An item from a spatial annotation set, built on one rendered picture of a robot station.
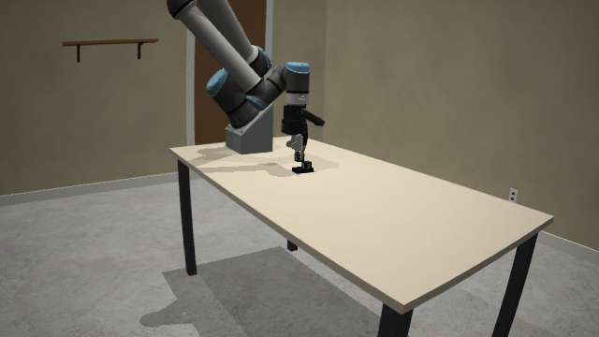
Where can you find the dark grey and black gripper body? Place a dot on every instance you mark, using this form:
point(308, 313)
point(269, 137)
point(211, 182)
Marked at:
point(293, 128)

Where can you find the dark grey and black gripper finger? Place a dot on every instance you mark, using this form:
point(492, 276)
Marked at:
point(301, 142)
point(289, 143)

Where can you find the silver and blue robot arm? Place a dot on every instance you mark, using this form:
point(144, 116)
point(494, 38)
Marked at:
point(239, 79)

